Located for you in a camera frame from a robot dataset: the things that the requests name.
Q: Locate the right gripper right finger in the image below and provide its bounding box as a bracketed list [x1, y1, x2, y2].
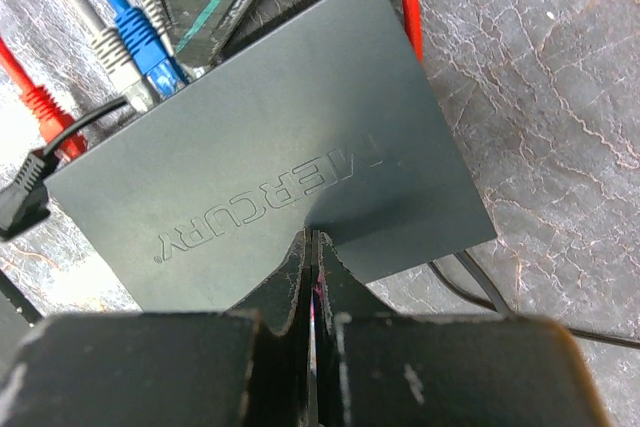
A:
[312, 232, 609, 426]

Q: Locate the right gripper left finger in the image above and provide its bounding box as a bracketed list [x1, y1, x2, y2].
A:
[1, 230, 313, 426]

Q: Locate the grey ethernet cable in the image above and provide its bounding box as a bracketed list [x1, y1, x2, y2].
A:
[22, 0, 161, 113]

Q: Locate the black network switch box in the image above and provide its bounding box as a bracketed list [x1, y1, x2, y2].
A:
[47, 0, 495, 311]

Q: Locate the red ethernet cable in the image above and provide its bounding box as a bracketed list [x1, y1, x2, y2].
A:
[0, 36, 89, 163]

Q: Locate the black power cable with plug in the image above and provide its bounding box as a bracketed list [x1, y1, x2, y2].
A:
[0, 96, 129, 242]

